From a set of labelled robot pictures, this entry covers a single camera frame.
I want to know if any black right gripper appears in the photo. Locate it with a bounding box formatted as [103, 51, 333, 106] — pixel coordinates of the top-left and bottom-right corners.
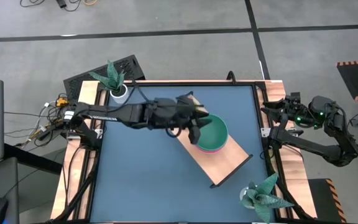
[261, 92, 312, 129]

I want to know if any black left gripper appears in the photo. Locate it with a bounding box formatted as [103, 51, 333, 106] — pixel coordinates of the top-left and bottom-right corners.
[144, 95, 213, 145]

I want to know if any teal large bowl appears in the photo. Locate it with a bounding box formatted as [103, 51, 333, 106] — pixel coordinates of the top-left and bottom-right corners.
[196, 113, 229, 151]

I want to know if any pink large bowl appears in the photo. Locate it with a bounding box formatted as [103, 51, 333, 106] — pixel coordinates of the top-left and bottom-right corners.
[197, 144, 228, 154]

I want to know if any black hazard-striped floor mat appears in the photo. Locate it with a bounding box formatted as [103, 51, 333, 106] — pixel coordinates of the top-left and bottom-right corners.
[308, 178, 348, 224]
[336, 59, 358, 102]

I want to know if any snake plant in white pot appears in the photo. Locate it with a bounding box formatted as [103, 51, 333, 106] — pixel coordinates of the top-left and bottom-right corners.
[239, 172, 295, 223]
[88, 58, 131, 105]

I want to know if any black power strip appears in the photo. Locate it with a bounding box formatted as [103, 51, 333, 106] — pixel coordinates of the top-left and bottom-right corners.
[35, 119, 73, 141]

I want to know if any wooden shelf with black frame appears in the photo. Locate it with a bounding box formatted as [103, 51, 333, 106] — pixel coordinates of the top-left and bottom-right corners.
[158, 90, 254, 189]

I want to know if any black clamp handle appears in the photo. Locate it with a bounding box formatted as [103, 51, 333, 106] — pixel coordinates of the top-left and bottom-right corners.
[226, 70, 237, 85]

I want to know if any yellow cable connector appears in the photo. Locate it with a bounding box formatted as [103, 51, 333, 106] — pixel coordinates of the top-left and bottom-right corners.
[55, 96, 70, 108]

